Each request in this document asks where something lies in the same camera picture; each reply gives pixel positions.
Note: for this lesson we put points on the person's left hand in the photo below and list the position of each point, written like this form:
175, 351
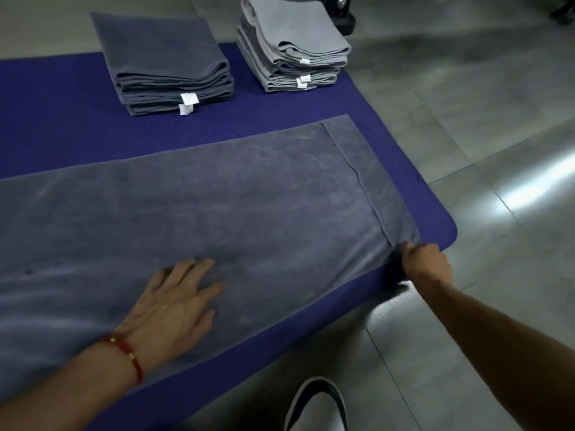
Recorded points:
166, 314

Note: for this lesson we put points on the person's right hand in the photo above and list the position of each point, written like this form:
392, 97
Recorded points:
429, 264

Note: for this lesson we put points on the person's right forearm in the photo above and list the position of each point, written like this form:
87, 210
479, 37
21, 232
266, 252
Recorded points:
507, 354

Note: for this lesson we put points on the purple ribbed mat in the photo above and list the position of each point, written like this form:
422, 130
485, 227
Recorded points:
54, 107

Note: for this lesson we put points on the black weight stack machine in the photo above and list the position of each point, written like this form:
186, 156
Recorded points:
339, 13

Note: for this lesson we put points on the black and white sneaker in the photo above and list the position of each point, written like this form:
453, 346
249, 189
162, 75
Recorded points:
316, 408

